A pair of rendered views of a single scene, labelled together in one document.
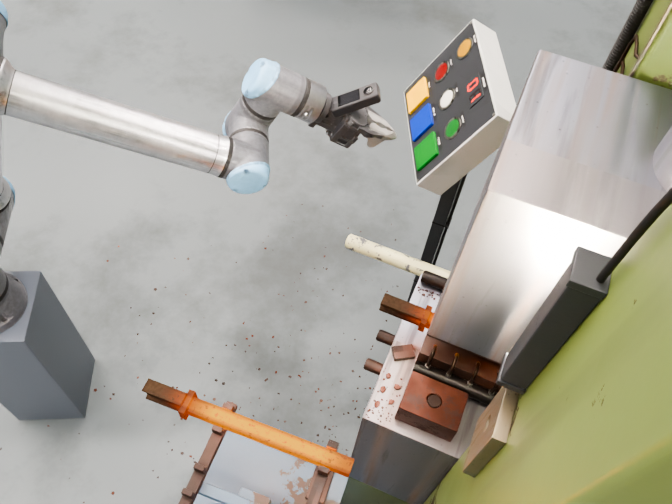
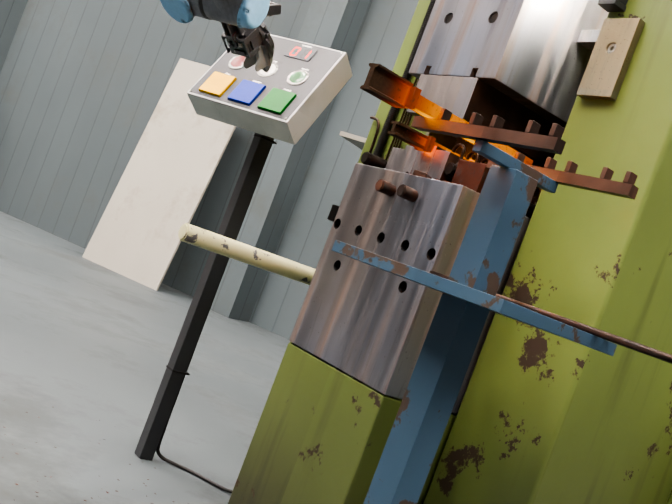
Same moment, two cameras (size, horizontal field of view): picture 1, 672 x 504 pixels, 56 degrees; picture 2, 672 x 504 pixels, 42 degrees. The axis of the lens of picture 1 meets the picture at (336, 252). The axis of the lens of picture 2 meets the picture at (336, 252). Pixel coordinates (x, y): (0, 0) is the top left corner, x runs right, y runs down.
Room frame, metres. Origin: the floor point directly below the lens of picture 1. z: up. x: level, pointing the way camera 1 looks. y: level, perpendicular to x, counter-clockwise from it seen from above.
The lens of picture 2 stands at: (-0.46, 1.43, 0.70)
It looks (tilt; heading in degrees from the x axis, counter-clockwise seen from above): 0 degrees down; 307
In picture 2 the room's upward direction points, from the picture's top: 21 degrees clockwise
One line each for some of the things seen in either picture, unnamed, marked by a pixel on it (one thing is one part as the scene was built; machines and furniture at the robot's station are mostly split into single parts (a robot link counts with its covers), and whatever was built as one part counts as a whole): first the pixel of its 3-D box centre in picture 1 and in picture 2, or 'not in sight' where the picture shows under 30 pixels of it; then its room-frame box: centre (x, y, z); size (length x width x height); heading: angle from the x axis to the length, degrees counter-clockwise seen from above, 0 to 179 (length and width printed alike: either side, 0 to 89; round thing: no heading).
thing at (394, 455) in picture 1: (490, 424); (456, 302); (0.53, -0.41, 0.69); 0.56 x 0.38 x 0.45; 72
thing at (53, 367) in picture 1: (28, 352); not in sight; (0.75, 0.91, 0.30); 0.22 x 0.22 x 0.60; 9
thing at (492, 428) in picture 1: (490, 430); (610, 59); (0.31, -0.25, 1.27); 0.09 x 0.02 x 0.17; 162
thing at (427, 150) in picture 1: (427, 152); (277, 102); (1.10, -0.20, 1.01); 0.07 x 0.05 x 0.07; 7
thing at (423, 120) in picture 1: (422, 123); (247, 93); (1.20, -0.19, 1.01); 0.07 x 0.05 x 0.07; 7
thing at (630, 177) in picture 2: not in sight; (583, 154); (0.12, 0.13, 0.98); 0.23 x 0.06 x 0.02; 76
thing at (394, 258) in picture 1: (416, 266); (257, 257); (1.01, -0.24, 0.62); 0.44 x 0.05 x 0.05; 72
